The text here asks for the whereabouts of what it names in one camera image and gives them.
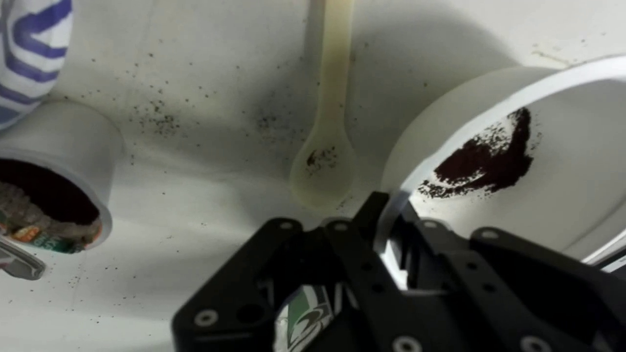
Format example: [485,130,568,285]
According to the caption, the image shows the beige plastic spoon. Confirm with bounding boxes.
[290,0,358,209]

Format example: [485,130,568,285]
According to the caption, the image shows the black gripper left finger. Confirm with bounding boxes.
[170,216,366,352]

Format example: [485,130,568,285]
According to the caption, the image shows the right patterned coffee cup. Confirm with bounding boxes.
[0,101,124,252]

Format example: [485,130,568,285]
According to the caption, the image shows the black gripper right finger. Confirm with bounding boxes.
[354,193,626,352]

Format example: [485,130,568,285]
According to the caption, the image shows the white bowl with coffee grounds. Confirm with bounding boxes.
[378,54,626,261]

